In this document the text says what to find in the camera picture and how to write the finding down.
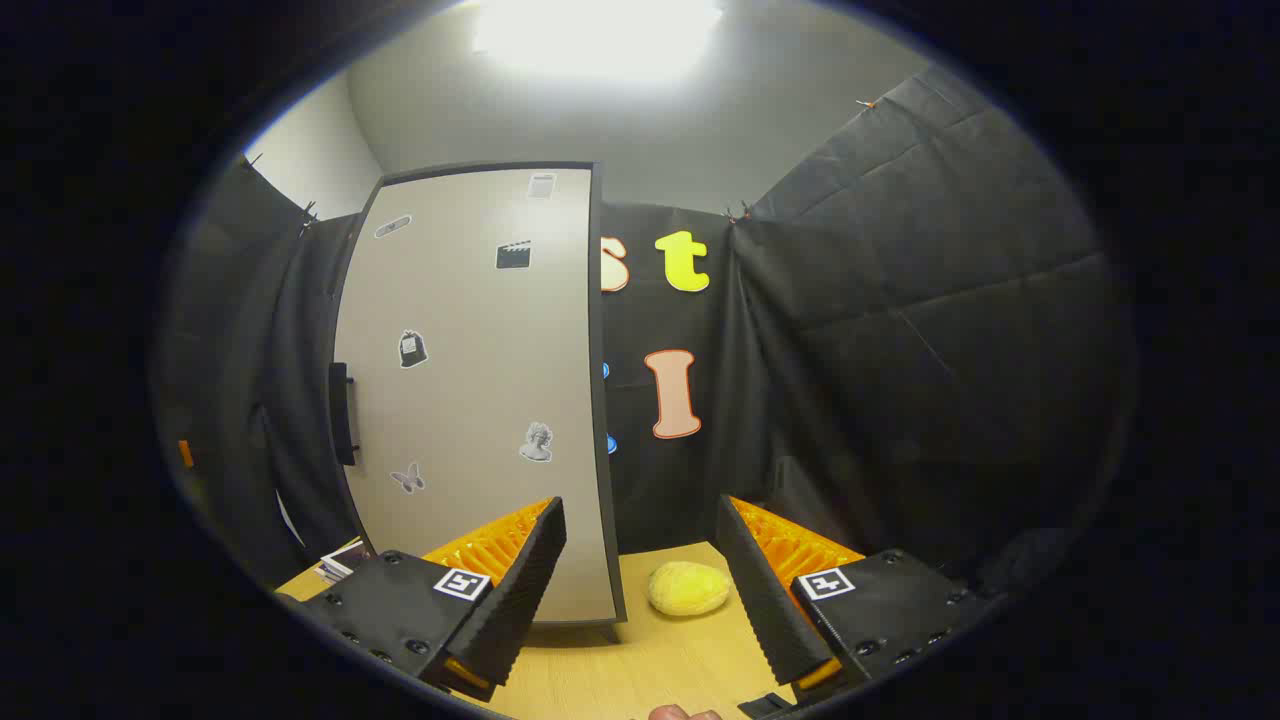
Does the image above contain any ceiling light panel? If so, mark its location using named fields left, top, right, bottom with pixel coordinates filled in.
left=470, top=0, right=726, bottom=86

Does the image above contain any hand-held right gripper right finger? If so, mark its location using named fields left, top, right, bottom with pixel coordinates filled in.
left=714, top=494, right=986, bottom=706

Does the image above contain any white printed booklet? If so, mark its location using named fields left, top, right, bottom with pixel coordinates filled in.
left=315, top=540, right=369, bottom=584

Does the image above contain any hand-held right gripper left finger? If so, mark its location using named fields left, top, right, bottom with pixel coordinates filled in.
left=290, top=497, right=568, bottom=703

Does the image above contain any grey cabinet door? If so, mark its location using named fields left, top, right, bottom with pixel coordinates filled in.
left=333, top=165, right=619, bottom=624

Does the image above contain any black backdrop cloth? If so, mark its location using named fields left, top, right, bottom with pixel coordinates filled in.
left=150, top=65, right=1136, bottom=601

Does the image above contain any black cabinet door handle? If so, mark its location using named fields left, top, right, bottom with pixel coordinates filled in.
left=329, top=362, right=359, bottom=468

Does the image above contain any yellow plush ball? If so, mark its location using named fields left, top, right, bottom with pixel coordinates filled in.
left=647, top=560, right=732, bottom=618

